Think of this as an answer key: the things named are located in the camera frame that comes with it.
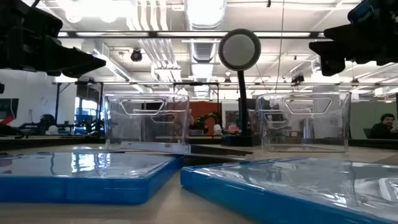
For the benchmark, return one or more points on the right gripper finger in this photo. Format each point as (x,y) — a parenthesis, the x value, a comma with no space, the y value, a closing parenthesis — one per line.
(339,33)
(332,57)

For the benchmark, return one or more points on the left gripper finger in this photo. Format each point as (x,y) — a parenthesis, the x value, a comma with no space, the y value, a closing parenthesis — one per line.
(71,56)
(74,70)

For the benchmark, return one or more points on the black jewel case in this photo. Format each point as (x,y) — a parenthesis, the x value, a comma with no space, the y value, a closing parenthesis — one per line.
(155,147)

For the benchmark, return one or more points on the plain blue disc case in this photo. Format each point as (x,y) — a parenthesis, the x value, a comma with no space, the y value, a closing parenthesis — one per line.
(93,189)

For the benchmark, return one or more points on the blue case with logo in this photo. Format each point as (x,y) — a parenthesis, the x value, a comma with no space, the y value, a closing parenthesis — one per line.
(248,199)

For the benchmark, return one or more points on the overhead light bar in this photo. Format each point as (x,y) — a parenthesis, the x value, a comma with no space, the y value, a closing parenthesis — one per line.
(70,34)

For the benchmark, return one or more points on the background robot station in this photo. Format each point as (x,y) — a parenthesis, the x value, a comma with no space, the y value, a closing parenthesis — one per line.
(46,124)

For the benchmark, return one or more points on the grey-green partition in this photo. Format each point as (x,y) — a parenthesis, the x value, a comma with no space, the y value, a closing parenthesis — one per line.
(367,115)

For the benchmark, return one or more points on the red bar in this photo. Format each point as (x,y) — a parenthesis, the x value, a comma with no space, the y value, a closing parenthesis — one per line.
(7,120)

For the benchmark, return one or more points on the clear plastic bin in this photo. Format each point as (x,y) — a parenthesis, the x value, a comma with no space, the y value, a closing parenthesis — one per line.
(311,130)
(140,130)

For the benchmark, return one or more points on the person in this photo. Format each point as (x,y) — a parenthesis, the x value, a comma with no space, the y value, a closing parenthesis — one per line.
(384,129)

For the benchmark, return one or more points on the black desk lamp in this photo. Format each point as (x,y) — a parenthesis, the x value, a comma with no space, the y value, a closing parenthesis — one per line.
(239,49)

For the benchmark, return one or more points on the orange partition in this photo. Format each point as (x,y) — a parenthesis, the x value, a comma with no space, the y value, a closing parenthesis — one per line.
(202,109)

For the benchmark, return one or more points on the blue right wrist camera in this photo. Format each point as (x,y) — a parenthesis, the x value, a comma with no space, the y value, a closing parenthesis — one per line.
(360,11)

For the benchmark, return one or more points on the black ceiling camera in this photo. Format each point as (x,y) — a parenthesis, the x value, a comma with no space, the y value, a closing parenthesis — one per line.
(136,55)
(298,79)

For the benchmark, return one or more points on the dark wall monitor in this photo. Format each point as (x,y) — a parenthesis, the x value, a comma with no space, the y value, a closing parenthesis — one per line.
(7,107)

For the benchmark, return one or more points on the black table frame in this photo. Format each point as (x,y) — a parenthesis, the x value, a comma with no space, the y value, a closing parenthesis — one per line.
(46,143)

